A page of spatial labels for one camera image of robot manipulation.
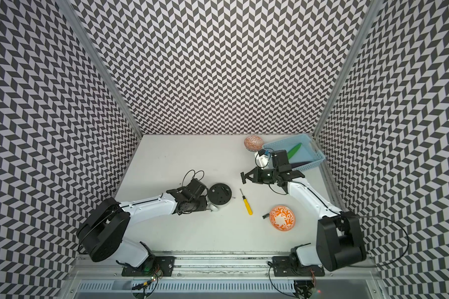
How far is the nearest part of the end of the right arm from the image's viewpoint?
0.63m

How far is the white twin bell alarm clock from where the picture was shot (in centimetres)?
87

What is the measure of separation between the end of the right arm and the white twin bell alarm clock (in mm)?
125
